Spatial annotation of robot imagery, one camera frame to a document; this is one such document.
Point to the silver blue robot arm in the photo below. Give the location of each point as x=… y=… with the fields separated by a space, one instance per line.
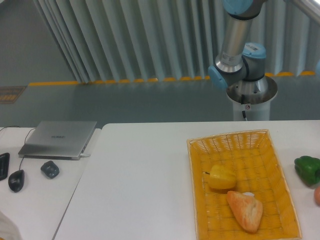
x=289 y=47

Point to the yellow bell pepper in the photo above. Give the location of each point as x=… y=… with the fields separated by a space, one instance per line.
x=221 y=178

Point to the green bell pepper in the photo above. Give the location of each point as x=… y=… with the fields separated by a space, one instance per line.
x=308 y=169

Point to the yellow wicker basket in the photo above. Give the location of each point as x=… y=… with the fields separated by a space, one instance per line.
x=251 y=156

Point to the silver laptop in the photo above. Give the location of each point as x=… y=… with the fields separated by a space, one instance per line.
x=61 y=140

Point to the small black device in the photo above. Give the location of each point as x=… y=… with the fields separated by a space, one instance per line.
x=50 y=169

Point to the bread roll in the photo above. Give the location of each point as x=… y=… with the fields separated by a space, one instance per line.
x=246 y=209

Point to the black computer mouse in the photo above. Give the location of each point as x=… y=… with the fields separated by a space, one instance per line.
x=16 y=181

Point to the black keyboard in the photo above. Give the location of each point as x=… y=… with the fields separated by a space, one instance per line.
x=4 y=165

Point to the orange fruit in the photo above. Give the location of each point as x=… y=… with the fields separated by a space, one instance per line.
x=316 y=195

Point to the white cloth sleeve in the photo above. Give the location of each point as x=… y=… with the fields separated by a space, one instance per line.
x=8 y=230

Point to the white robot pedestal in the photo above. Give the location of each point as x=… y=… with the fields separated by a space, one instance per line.
x=251 y=100

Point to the metal frame bar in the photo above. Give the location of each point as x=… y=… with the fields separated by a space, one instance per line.
x=309 y=7

